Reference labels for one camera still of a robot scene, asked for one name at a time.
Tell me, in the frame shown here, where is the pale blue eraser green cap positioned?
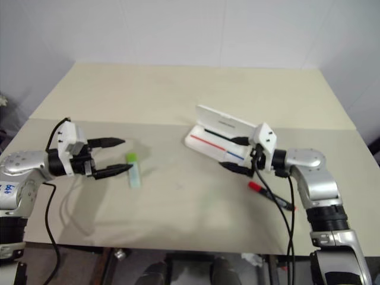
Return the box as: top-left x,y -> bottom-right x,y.
125,152 -> 143,189

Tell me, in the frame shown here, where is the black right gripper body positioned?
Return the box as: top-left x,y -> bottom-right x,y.
247,139 -> 268,179

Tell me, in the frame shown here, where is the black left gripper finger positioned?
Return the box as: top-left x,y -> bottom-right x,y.
88,137 -> 126,150
92,164 -> 135,181

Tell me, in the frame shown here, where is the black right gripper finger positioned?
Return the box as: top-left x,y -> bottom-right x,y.
229,136 -> 250,147
219,161 -> 251,176

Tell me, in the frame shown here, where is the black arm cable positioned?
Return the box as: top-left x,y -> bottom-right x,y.
41,118 -> 72,285
274,170 -> 297,258
251,148 -> 293,258

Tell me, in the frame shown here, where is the black marker red cap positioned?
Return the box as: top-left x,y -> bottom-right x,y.
248,181 -> 299,212

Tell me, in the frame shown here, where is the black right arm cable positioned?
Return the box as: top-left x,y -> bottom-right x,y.
251,148 -> 293,258
274,170 -> 297,258

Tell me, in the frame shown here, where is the small shiny metal knob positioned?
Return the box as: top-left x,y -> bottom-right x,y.
113,248 -> 132,262

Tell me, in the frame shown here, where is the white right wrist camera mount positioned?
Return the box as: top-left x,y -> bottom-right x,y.
251,122 -> 278,173

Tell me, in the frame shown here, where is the dark metal table frame strut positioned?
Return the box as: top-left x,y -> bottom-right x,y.
258,254 -> 280,285
100,248 -> 118,285

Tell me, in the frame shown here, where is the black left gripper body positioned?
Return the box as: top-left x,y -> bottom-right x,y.
69,141 -> 96,179

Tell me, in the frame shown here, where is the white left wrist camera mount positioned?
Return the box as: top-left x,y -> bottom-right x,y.
56,119 -> 88,178

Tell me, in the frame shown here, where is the dark rounded shape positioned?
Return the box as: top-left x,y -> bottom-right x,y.
210,256 -> 239,285
141,260 -> 168,285

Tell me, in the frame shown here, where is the white plastic pencil case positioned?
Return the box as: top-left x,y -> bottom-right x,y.
184,103 -> 259,169

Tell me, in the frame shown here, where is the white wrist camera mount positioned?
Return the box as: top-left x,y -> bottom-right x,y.
56,119 -> 88,178
251,122 -> 278,173

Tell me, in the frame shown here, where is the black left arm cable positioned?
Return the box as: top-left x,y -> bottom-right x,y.
41,118 -> 72,285

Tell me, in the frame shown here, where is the crumpled white paper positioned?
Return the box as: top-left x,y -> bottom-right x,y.
240,252 -> 264,267

